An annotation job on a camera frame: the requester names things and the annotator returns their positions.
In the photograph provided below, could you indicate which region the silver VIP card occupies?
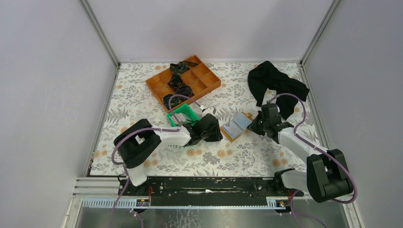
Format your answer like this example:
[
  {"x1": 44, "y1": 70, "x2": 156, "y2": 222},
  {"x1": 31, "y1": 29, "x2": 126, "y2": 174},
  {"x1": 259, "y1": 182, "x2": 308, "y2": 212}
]
[{"x1": 222, "y1": 122, "x2": 243, "y2": 139}]

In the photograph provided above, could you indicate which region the orange leather card holder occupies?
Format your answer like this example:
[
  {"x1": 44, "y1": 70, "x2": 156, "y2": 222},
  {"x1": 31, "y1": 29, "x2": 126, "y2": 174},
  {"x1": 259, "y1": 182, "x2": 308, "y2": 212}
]
[{"x1": 220, "y1": 112, "x2": 253, "y2": 142}]

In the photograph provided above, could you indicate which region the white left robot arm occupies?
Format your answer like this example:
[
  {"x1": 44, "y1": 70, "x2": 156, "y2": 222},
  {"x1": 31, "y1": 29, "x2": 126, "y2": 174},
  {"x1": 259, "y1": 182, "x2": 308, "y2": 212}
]
[{"x1": 111, "y1": 114, "x2": 223, "y2": 195}]

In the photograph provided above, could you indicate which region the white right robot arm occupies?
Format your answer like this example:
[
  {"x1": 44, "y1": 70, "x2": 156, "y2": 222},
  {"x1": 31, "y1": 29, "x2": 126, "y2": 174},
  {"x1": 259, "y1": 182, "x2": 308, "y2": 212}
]
[{"x1": 248, "y1": 103, "x2": 357, "y2": 204}]

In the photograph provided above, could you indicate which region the stack of white cards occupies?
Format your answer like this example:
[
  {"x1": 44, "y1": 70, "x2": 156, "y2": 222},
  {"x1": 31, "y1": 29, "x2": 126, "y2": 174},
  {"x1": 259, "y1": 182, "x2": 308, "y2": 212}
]
[{"x1": 172, "y1": 113, "x2": 193, "y2": 125}]

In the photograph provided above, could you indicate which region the green plastic bin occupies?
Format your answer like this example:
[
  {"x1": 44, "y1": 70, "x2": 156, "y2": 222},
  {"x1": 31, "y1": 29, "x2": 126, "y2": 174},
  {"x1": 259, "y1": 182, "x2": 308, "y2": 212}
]
[{"x1": 166, "y1": 104, "x2": 200, "y2": 127}]

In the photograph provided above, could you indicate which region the rolled dark belt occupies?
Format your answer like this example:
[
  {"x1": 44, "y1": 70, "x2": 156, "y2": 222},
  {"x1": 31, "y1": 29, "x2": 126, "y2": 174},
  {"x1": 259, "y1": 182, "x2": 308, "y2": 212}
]
[
  {"x1": 162, "y1": 94, "x2": 182, "y2": 110},
  {"x1": 175, "y1": 84, "x2": 194, "y2": 102},
  {"x1": 168, "y1": 74, "x2": 184, "y2": 92}
]

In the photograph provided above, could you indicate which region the black cloth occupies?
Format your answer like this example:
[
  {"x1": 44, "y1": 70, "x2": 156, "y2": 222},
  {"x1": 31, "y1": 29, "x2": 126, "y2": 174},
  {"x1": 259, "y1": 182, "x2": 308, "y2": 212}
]
[{"x1": 247, "y1": 61, "x2": 310, "y2": 107}]

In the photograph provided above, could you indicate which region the wooden compartment tray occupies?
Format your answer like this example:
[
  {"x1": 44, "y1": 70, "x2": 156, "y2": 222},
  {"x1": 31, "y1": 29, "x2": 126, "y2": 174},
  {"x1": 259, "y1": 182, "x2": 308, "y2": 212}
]
[{"x1": 145, "y1": 55, "x2": 221, "y2": 113}]

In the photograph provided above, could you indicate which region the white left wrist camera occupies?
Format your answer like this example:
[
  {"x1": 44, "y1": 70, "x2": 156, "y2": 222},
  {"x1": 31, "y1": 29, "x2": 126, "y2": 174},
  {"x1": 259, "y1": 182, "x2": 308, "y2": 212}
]
[{"x1": 201, "y1": 106, "x2": 216, "y2": 117}]

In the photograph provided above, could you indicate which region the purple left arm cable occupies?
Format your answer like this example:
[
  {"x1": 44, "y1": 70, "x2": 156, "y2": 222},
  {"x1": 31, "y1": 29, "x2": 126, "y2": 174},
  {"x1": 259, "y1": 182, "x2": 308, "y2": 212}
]
[{"x1": 108, "y1": 94, "x2": 205, "y2": 228}]

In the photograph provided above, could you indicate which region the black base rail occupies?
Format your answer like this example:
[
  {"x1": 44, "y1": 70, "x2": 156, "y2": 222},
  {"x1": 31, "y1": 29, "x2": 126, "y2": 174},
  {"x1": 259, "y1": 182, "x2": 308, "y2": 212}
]
[{"x1": 118, "y1": 176, "x2": 295, "y2": 208}]

